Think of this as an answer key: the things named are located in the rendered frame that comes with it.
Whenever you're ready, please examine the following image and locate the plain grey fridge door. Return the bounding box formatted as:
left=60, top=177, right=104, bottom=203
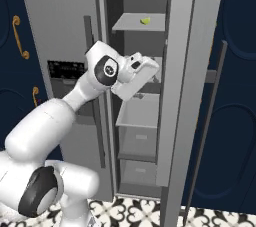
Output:
left=155, top=0, right=228, bottom=227

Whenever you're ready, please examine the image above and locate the short gold cupboard handle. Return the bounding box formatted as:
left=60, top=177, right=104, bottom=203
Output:
left=31, top=86, right=41, bottom=108

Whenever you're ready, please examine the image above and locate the short grey fridge drawer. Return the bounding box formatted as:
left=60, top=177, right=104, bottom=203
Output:
left=117, top=158, right=158, bottom=187

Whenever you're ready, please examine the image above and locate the grey fridge door with dispenser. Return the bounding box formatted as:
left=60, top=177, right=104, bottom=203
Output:
left=17, top=0, right=115, bottom=203

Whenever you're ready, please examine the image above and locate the dark grey fridge door handle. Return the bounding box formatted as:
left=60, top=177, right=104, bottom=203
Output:
left=83, top=15, right=107, bottom=169
left=182, top=39, right=229, bottom=219

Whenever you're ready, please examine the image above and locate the tall grey fridge drawer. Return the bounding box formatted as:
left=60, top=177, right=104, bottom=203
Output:
left=114, top=92, right=161, bottom=164

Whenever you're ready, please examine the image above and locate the grey fridge body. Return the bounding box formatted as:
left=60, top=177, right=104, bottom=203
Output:
left=93, top=0, right=175, bottom=203

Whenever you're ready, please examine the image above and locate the navy tall cupboard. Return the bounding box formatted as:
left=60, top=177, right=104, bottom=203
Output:
left=181, top=0, right=256, bottom=216

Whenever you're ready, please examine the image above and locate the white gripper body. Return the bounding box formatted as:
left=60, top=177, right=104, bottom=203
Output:
left=111, top=56, right=161, bottom=102

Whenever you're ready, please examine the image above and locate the long gold cupboard handle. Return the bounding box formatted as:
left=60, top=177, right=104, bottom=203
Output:
left=11, top=15, right=31, bottom=60

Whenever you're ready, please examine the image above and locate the navy cupboard door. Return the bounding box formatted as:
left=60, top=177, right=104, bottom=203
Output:
left=0, top=85, right=64, bottom=163
left=0, top=0, right=51, bottom=96

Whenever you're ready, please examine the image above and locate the grey fridge shelf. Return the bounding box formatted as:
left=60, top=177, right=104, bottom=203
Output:
left=111, top=12, right=167, bottom=33

